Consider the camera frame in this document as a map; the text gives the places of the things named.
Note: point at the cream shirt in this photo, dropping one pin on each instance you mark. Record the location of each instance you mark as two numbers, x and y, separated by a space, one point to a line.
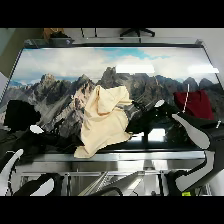
103 123

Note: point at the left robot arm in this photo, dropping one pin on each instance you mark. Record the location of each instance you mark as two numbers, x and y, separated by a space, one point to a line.
50 137

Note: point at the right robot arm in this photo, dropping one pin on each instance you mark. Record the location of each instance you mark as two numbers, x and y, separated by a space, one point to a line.
196 131

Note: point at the black office chair base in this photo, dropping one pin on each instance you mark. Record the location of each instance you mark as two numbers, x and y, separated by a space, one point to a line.
137 31

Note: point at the red garment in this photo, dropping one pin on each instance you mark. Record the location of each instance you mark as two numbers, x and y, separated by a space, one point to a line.
197 104

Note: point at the black garment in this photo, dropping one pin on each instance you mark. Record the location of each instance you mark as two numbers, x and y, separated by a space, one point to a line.
20 115

